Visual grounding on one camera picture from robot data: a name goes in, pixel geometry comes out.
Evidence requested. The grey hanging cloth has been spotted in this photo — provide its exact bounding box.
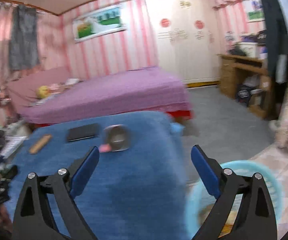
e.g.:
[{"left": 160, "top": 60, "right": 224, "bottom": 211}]
[{"left": 8, "top": 4, "right": 40, "bottom": 72}]

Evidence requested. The pink steel-lined mug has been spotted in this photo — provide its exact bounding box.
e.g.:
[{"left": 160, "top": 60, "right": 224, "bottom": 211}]
[{"left": 99, "top": 125, "right": 130, "bottom": 153}]

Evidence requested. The black hanging coat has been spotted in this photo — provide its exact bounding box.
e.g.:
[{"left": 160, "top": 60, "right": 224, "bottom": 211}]
[{"left": 261, "top": 0, "right": 288, "bottom": 84}]

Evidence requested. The white storage box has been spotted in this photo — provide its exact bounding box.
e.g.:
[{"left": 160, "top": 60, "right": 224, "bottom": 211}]
[{"left": 238, "top": 42, "right": 260, "bottom": 59}]

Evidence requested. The wooden desk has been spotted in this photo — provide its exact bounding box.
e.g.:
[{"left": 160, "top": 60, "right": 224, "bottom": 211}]
[{"left": 219, "top": 54, "right": 273, "bottom": 119}]

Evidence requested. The framed wedding photo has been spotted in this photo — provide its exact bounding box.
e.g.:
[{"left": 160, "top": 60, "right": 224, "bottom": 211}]
[{"left": 72, "top": 4, "right": 126, "bottom": 42}]

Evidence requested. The yellow duck plush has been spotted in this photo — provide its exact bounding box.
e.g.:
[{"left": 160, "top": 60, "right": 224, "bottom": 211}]
[{"left": 36, "top": 86, "right": 52, "bottom": 99}]

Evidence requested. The light blue plastic basket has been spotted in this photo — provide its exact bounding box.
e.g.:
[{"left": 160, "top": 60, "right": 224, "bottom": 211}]
[{"left": 185, "top": 160, "right": 284, "bottom": 240}]

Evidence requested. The blue knitted blanket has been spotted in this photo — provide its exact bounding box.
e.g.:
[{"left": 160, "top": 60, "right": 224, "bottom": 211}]
[{"left": 6, "top": 111, "right": 188, "bottom": 239}]

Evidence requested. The white wardrobe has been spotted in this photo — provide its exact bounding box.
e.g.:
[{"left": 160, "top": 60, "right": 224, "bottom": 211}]
[{"left": 145, "top": 0, "right": 221, "bottom": 84}]

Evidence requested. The pink headboard cover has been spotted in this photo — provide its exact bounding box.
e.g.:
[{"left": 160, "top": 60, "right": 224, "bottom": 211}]
[{"left": 7, "top": 67, "right": 71, "bottom": 114}]

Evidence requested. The small framed couple photo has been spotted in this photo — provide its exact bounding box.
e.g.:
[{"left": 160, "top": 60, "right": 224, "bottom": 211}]
[{"left": 243, "top": 0, "right": 265, "bottom": 22}]

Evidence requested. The purple dotted bed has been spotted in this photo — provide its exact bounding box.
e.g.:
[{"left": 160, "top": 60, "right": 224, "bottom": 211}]
[{"left": 16, "top": 67, "right": 192, "bottom": 125}]

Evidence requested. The black smartphone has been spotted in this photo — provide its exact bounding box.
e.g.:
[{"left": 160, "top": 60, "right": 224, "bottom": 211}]
[{"left": 66, "top": 124, "right": 100, "bottom": 142}]

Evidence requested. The black box under desk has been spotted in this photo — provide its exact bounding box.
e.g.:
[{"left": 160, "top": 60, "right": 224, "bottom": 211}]
[{"left": 236, "top": 84, "right": 254, "bottom": 107}]

